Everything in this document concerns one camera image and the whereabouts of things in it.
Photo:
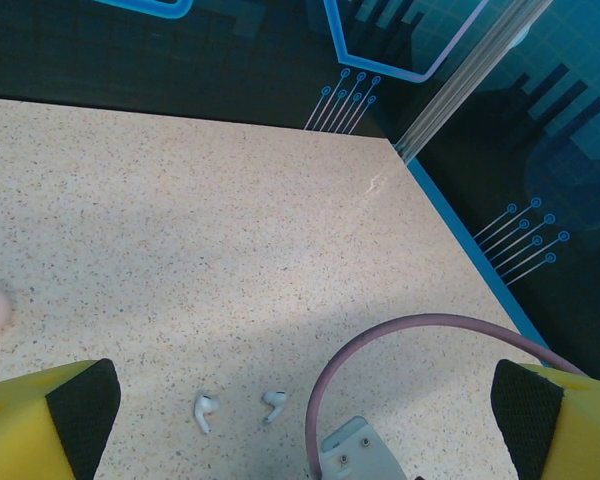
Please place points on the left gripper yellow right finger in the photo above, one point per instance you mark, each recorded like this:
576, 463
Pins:
580, 435

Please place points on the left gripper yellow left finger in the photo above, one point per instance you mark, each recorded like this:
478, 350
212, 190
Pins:
20, 430

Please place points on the right aluminium frame post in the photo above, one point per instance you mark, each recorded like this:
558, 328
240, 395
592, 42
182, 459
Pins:
460, 85

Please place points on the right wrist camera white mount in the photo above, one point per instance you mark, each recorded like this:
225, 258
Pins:
355, 445

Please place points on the right blue table edge trim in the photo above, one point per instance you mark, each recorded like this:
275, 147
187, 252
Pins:
460, 225

